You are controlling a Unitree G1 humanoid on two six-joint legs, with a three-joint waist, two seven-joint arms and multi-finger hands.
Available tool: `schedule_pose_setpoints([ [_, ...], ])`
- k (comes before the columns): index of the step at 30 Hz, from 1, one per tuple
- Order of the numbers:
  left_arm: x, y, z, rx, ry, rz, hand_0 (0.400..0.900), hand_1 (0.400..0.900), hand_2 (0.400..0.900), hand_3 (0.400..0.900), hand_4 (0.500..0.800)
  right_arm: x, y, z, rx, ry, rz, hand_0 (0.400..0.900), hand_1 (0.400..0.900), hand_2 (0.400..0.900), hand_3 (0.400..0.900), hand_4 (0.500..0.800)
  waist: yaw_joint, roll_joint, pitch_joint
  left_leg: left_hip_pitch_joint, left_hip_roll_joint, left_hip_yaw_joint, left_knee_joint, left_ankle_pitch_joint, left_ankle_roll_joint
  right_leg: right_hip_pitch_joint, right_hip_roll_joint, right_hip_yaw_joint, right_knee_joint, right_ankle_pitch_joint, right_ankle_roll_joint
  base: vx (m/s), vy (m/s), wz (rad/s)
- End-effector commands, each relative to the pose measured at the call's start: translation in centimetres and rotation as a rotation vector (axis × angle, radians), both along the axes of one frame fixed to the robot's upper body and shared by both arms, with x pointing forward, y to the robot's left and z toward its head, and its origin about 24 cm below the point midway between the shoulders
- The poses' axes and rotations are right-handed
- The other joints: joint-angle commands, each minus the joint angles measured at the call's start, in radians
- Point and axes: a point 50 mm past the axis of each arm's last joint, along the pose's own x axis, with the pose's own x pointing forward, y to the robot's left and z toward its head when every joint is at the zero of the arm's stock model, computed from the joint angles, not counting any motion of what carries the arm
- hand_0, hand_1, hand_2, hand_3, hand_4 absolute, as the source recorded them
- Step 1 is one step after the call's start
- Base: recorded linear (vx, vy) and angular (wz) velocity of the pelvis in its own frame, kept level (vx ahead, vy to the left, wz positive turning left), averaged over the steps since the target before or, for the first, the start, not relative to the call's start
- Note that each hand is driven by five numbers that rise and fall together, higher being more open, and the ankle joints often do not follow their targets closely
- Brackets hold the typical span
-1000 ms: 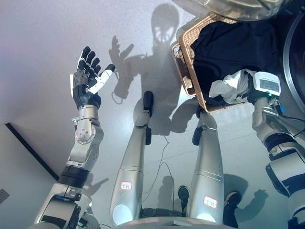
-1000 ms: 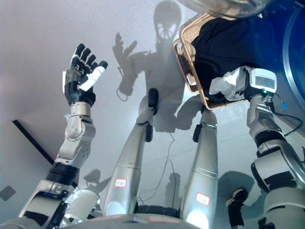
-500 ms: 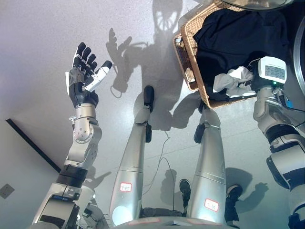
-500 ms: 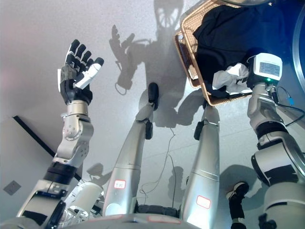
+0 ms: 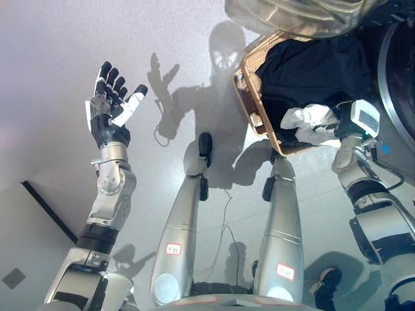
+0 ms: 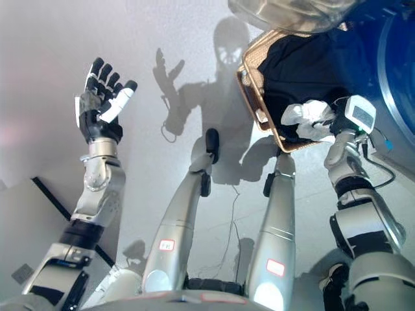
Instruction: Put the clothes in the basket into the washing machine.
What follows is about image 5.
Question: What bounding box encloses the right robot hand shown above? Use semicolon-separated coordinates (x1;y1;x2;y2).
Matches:
333;99;381;140

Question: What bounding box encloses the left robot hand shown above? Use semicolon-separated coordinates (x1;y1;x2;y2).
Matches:
84;61;149;150

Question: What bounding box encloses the white garment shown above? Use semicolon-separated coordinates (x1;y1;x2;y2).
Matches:
280;103;341;146

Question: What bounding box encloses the dark grey washing machine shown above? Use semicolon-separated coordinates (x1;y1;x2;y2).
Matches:
350;0;415;182

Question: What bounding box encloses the tan woven laundry basket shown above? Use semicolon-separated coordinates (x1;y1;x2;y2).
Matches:
231;30;322;158

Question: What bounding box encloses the black garment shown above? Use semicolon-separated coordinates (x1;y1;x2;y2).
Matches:
259;38;374;146

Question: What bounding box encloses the black baseboard strip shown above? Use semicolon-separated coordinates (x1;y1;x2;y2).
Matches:
21;180;78;244

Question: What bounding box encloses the black shoe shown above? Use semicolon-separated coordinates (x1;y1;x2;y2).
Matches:
309;267;343;297

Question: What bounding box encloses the silver robot torso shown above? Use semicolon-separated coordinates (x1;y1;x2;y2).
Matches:
168;291;302;311

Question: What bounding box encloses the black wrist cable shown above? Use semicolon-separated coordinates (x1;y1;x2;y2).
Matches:
366;139;405;192

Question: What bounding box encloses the thin floor cable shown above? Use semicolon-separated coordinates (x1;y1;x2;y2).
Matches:
207;189;247;282

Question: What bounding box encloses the grey wall socket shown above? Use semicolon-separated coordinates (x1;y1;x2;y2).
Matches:
1;267;27;290

